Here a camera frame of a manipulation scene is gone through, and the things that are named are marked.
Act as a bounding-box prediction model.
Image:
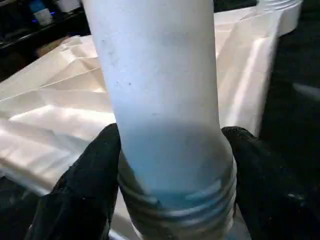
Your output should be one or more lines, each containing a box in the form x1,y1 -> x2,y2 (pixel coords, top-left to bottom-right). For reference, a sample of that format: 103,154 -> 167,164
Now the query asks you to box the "white cabinet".
0,0 -> 92,66

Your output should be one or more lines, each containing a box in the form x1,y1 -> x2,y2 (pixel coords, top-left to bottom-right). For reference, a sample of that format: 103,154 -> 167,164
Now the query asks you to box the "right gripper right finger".
221,125 -> 320,240

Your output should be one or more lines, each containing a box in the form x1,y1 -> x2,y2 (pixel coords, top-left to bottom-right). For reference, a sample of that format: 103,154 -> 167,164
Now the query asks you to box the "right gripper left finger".
25,122 -> 122,240

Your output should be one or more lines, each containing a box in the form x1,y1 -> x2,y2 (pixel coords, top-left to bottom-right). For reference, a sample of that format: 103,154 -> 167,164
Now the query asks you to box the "black mat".
0,0 -> 320,240

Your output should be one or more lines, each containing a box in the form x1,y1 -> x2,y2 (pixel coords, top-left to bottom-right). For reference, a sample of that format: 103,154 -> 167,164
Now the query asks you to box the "white plastic table top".
0,0 -> 304,240

